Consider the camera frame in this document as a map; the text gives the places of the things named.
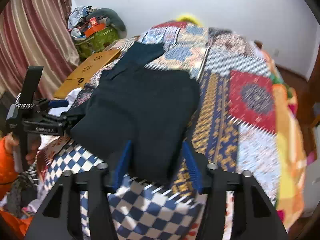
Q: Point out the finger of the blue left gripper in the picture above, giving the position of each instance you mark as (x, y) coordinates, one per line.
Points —
(58, 103)

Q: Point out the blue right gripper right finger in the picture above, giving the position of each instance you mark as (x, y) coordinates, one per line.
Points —
(193, 162)

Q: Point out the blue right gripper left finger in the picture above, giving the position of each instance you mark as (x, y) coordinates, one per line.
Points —
(122, 166)

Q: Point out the black pants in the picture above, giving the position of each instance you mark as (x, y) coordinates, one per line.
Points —
(135, 106)

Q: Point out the person's left hand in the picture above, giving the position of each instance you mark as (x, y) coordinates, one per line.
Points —
(11, 143)

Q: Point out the red gold striped curtain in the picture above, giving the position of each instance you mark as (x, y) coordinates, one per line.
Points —
(35, 33)

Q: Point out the pile of clothes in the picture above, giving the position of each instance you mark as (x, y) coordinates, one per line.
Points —
(79, 14)

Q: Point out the orange box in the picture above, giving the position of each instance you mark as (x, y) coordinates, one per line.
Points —
(94, 29)

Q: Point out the colourful plaid fleece blanket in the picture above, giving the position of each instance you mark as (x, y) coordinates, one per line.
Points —
(293, 162)

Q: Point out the grey plush toy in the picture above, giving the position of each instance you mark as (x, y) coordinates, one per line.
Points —
(114, 18)

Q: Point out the orange jacket sleeve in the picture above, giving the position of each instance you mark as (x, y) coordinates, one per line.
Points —
(8, 175)

